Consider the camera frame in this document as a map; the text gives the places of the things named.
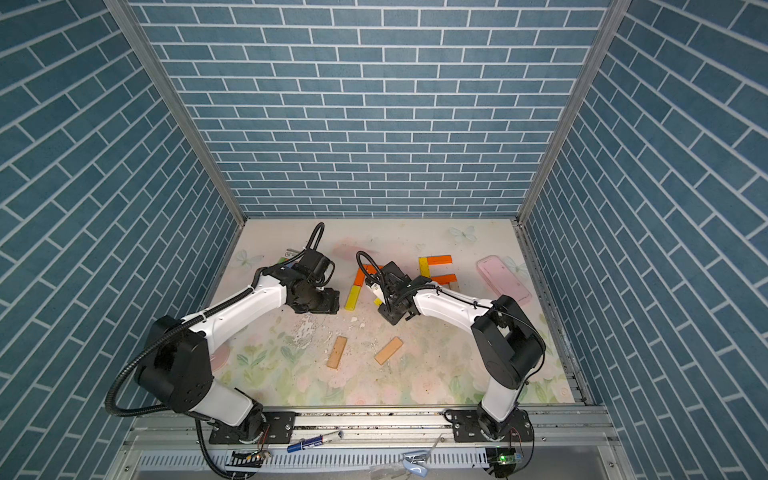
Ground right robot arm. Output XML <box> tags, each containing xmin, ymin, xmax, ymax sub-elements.
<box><xmin>364</xmin><ymin>276</ymin><xmax>546</xmax><ymax>440</ymax></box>

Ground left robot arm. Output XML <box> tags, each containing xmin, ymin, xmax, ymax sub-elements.
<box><xmin>134</xmin><ymin>267</ymin><xmax>340</xmax><ymax>437</ymax></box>

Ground chalk box coloured sticks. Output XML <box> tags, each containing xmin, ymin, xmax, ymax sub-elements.
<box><xmin>278</xmin><ymin>249</ymin><xmax>300</xmax><ymax>263</ymax></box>

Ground pink eraser box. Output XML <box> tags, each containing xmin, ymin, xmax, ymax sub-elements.
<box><xmin>476</xmin><ymin>255</ymin><xmax>532</xmax><ymax>306</ymax></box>

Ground clear tape scraps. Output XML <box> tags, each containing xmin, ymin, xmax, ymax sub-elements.
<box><xmin>370</xmin><ymin>450</ymin><xmax>430</xmax><ymax>480</ymax></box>

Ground small circuit board green led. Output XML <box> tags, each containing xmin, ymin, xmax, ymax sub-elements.
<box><xmin>485</xmin><ymin>447</ymin><xmax>519</xmax><ymax>479</ymax></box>

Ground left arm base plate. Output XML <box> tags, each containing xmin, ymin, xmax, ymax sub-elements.
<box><xmin>209</xmin><ymin>411</ymin><xmax>297</xmax><ymax>445</ymax></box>

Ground blue handled screwdriver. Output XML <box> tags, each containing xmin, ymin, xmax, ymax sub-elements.
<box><xmin>287</xmin><ymin>430</ymin><xmax>344</xmax><ymax>453</ymax></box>

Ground wire connector bundle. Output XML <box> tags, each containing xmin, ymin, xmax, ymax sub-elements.
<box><xmin>226</xmin><ymin>450</ymin><xmax>272</xmax><ymax>470</ymax></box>

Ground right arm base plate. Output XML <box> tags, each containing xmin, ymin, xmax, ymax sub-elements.
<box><xmin>443</xmin><ymin>407</ymin><xmax>534</xmax><ymax>443</ymax></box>

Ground black corrugated cable left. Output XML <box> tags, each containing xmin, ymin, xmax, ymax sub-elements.
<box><xmin>104</xmin><ymin>221</ymin><xmax>326</xmax><ymax>419</ymax></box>

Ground aluminium front rail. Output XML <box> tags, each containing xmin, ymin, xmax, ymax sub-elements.
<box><xmin>123</xmin><ymin>404</ymin><xmax>619</xmax><ymax>450</ymax></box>

